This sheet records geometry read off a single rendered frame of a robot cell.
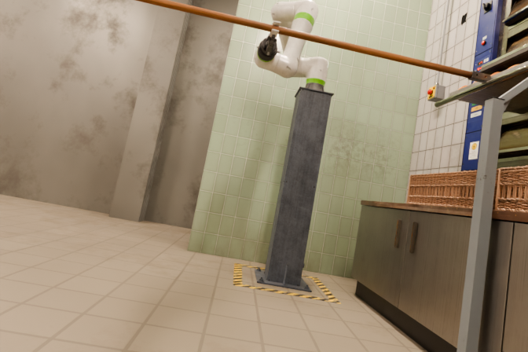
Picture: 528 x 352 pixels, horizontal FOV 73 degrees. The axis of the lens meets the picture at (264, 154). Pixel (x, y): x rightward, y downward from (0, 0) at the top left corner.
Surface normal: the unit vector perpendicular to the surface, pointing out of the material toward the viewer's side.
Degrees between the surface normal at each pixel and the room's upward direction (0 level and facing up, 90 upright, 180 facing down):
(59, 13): 90
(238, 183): 90
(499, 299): 90
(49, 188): 90
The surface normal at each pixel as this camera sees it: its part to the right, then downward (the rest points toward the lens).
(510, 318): -0.98, -0.19
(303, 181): 0.07, -0.11
